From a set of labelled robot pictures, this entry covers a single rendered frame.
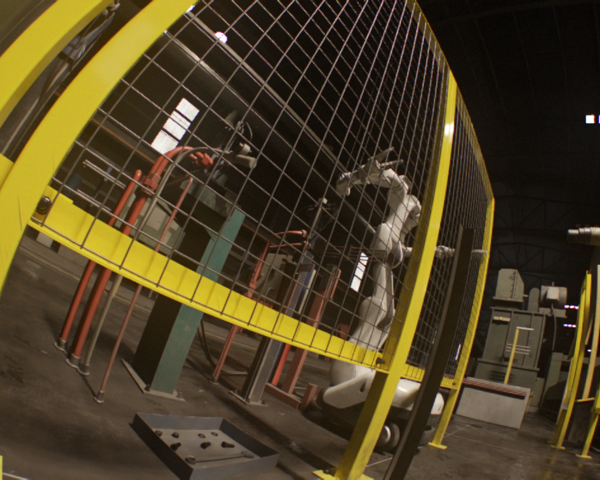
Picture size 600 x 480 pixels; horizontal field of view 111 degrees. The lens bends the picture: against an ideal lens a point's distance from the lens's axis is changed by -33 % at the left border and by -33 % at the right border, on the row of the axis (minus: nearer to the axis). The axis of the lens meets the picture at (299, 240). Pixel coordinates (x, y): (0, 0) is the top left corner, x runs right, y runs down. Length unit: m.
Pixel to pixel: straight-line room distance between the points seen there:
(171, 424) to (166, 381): 0.30
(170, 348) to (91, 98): 0.95
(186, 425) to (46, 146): 0.84
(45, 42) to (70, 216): 0.23
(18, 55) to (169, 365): 1.07
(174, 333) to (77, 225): 0.82
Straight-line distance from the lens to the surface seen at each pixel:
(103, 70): 0.43
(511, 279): 6.00
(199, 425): 1.05
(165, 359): 1.20
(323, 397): 1.68
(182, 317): 1.18
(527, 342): 5.65
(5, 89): 0.42
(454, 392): 2.12
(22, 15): 0.49
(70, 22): 0.46
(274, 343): 1.60
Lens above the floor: 0.40
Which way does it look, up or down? 17 degrees up
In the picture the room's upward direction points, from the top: 21 degrees clockwise
